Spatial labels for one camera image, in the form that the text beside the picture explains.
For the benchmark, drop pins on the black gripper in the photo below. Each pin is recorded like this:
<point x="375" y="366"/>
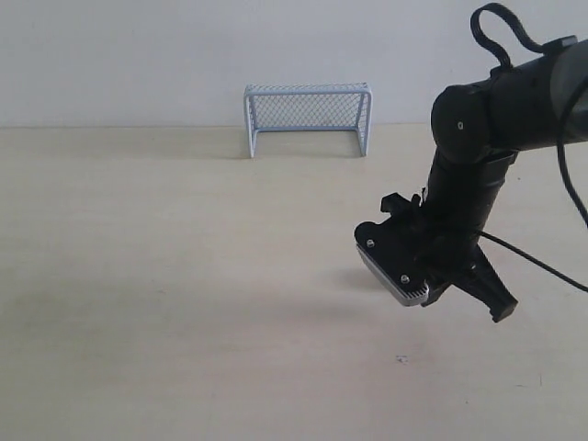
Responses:
<point x="439" y="243"/>

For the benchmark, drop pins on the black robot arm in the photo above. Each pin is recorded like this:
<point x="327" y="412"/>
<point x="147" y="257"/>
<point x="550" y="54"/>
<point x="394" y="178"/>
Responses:
<point x="480" y="128"/>

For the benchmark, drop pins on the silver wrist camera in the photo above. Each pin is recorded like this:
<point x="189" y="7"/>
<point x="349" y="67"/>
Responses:
<point x="408" y="290"/>

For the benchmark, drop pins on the small white soccer goal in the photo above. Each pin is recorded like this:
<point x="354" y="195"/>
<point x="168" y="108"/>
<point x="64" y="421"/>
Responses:
<point x="292" y="108"/>

